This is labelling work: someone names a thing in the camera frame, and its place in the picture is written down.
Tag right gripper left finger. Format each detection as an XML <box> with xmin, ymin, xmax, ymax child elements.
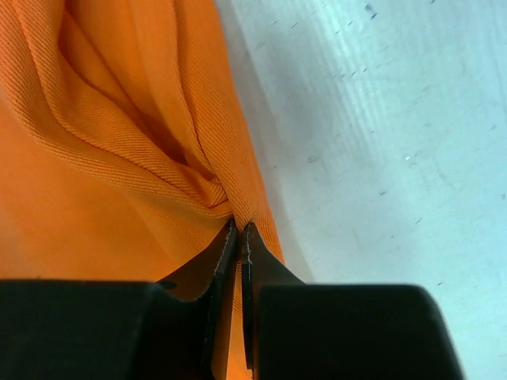
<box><xmin>1</xmin><ymin>221</ymin><xmax>238</xmax><ymax>379</ymax></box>

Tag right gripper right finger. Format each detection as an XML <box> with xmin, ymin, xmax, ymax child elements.
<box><xmin>241</xmin><ymin>223</ymin><xmax>463</xmax><ymax>379</ymax></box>

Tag orange trousers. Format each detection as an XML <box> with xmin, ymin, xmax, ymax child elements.
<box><xmin>0</xmin><ymin>0</ymin><xmax>287</xmax><ymax>380</ymax></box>

